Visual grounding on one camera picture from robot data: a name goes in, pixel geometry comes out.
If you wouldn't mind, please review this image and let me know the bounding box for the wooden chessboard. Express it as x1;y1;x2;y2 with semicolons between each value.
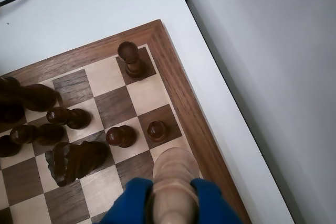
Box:
0;19;254;224

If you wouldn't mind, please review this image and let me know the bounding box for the light wooden queen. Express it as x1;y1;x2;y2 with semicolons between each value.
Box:
152;147;200;224

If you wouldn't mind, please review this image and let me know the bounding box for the dark wooden knight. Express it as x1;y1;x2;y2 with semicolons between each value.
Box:
45;141;110;187

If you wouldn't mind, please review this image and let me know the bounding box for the dark wooden pawn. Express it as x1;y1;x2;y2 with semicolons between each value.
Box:
146;120;167;142
9;123;66;146
0;135;22;158
46;107;92;130
106;125;137;148

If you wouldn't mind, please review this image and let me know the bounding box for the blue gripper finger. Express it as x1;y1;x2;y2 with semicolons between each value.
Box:
99;177;154;224
190;178;244;224

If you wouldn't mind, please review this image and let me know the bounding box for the dark wooden king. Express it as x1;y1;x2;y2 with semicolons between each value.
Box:
0;76;60;113

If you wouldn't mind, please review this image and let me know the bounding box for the dark wooden queen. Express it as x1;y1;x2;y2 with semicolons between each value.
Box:
0;91;27;125

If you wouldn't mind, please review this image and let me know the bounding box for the dark wooden rook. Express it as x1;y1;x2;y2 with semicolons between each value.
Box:
117;41;148;81

